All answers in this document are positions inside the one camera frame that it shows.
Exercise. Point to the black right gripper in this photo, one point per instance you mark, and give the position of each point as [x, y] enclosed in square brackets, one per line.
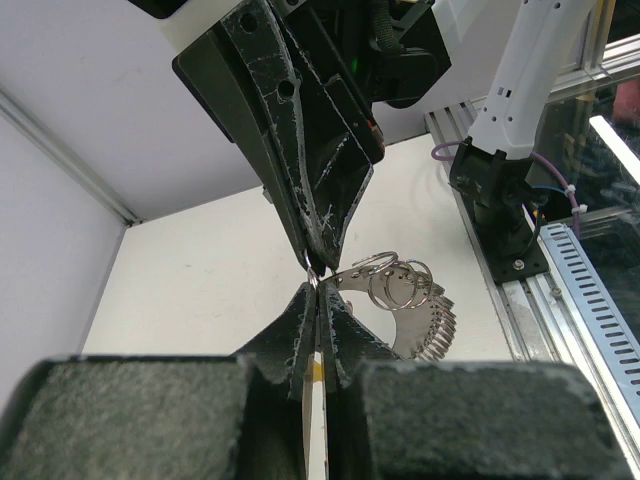
[292, 84]

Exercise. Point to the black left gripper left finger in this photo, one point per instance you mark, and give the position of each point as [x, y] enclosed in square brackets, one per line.
[238, 416]

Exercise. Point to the grey slotted cable duct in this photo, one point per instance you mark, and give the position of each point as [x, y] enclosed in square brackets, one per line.
[604, 321]

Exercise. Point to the aluminium mounting rail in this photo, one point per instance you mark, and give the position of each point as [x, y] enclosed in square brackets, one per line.
[553, 148]

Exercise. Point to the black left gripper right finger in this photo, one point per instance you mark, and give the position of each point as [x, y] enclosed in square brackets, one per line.
[513, 420]

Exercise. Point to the large grey keyring yellow handle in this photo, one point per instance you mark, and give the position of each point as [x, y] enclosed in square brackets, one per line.
[380, 325]

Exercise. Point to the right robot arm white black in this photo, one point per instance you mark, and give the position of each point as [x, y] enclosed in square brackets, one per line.
[292, 85]

